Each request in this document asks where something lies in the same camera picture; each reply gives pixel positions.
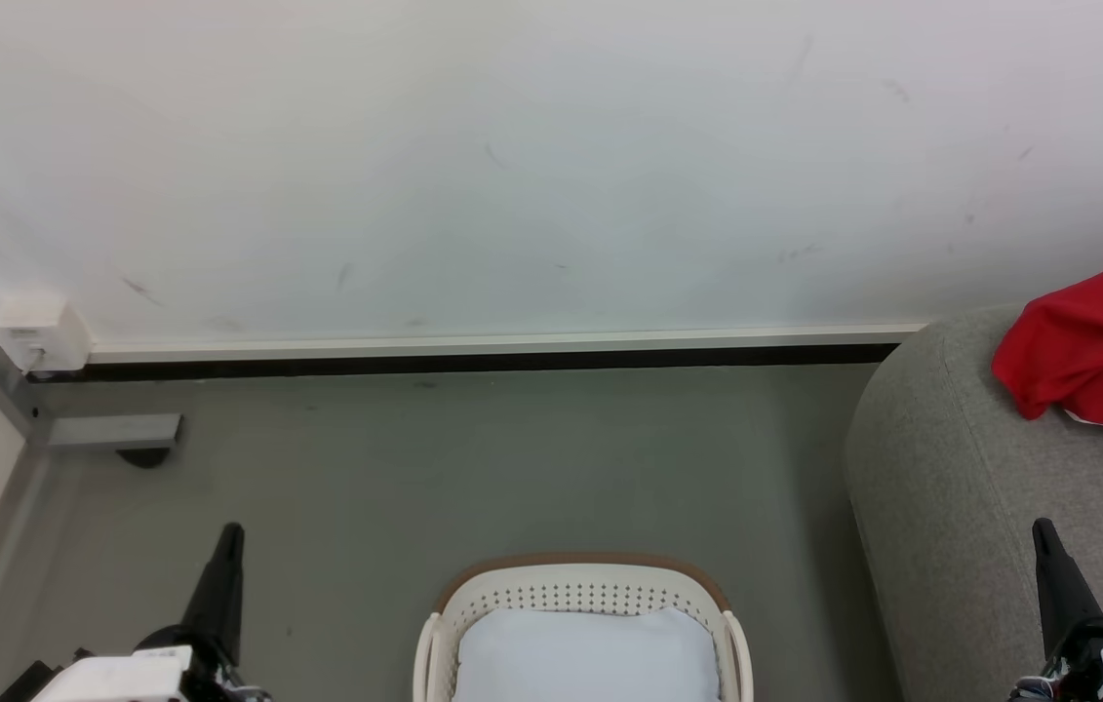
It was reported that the light blue cloth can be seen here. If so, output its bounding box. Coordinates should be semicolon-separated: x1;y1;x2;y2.
452;605;722;702

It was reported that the white brown-rimmed laundry basket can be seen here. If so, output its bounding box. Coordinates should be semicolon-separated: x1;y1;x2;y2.
412;553;756;702

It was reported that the red clothing with white stripes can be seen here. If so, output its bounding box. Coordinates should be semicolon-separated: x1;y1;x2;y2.
991;260;1103;446

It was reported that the white black wall baseboard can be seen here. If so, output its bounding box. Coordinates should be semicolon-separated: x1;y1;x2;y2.
24;323;929;384

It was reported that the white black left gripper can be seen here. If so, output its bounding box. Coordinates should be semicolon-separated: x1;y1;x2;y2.
0;523;271;702

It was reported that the grey fabric sofa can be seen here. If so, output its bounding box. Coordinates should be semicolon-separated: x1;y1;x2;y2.
843;302;1103;702

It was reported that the white wall junction box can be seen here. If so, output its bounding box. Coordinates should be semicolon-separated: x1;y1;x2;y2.
0;292;93;375

